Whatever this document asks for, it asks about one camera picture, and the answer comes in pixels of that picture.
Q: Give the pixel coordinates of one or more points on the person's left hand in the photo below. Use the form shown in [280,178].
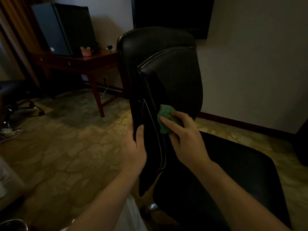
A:
[132,156]

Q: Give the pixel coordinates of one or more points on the person's right forearm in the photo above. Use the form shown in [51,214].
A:
[240,202]

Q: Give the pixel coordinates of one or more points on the black leather chair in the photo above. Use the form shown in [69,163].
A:
[173,74]

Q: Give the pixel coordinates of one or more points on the person's right hand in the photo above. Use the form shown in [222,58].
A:
[190,146]

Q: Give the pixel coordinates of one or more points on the black swivel chair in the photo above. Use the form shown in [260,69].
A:
[12,90]

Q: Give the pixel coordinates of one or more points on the person's left forearm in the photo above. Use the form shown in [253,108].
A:
[108,204]

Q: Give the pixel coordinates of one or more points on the brown curtain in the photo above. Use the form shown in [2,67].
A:
[21,33]

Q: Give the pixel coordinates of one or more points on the white sheer curtain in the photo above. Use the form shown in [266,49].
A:
[8,62]

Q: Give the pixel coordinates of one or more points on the beige upholstered furniture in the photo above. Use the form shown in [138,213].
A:
[10,185]

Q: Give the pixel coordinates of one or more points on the dark red wooden table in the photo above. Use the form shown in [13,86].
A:
[96,60]

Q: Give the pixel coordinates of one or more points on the small black white device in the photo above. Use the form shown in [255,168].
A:
[110,48]

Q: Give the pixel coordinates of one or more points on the dark cabinet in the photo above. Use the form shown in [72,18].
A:
[300,144]

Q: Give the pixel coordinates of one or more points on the metal trash bin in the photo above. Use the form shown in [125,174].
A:
[13,226]

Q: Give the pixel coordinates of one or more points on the pink tissue box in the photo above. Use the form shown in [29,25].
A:
[85,52]

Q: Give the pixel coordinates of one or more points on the green cleaning cloth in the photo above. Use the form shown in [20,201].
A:
[164,111]

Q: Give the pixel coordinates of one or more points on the black mini fridge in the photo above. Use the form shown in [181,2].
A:
[65,28]

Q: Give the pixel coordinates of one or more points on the black wall television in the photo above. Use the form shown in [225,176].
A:
[173,16]

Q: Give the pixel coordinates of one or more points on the dark red baseboard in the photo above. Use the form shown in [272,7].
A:
[240,123]

